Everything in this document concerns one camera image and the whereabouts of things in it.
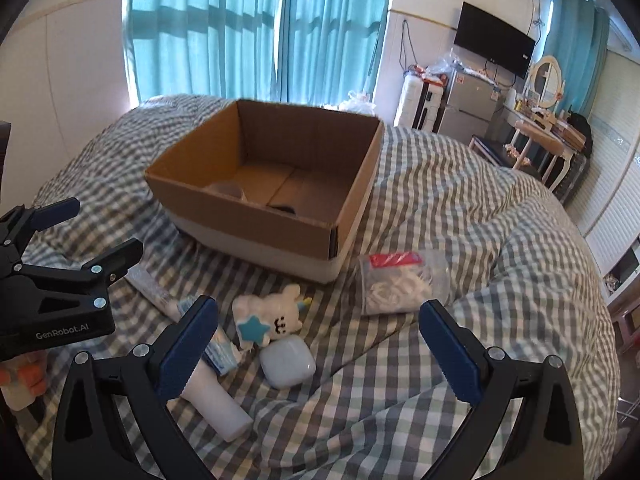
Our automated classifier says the white toothpaste tube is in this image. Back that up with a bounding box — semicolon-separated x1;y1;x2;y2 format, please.
125;264;181;323

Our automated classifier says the white round bottle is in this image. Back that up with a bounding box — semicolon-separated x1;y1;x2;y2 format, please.
181;360;253;442

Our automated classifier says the blue tissue pack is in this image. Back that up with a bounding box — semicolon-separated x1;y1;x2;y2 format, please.
202;326;243;376

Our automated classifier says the white tape roll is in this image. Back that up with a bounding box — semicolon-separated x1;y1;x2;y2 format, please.
204;181;246;202

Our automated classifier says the white plush toy blue star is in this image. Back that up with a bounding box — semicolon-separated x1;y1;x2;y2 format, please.
232;284;310;350

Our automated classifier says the white earbuds case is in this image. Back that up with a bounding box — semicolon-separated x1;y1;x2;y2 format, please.
258;335;317;390

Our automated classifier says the clear bag of floss picks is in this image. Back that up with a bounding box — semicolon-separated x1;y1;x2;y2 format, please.
358;249;451;316

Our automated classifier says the black plastic cup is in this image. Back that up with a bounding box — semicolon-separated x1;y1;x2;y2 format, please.
268;204;296;216

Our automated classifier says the operator hand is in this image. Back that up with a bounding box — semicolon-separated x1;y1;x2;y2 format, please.
1;351;47;412

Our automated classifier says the cardboard box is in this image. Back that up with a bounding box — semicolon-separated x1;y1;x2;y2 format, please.
144;100;384;284

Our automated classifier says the checkered bed quilt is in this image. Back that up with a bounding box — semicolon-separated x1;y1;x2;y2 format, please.
14;93;622;480

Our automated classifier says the white louvered wardrobe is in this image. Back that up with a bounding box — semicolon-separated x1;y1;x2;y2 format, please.
565;51;639;275

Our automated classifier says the white dressing table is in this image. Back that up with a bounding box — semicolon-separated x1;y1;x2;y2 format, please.
503;104;588;192

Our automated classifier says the clear plastic bag on floor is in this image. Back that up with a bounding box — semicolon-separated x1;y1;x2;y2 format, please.
337;90;375;116

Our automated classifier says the teal window curtain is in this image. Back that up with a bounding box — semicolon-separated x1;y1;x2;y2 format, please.
122;0;390;105

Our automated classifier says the silver small refrigerator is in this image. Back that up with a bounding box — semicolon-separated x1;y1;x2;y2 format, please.
435;70;500;145

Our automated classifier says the white suitcase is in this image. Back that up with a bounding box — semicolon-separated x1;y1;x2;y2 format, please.
394;72;445;133

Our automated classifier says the oval vanity mirror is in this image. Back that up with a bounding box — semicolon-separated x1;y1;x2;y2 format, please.
525;55;565;110

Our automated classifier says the teal corner curtain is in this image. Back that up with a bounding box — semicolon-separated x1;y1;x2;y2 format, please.
544;0;610;116

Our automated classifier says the black wall television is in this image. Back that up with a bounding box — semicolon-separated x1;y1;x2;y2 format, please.
454;2;535;78

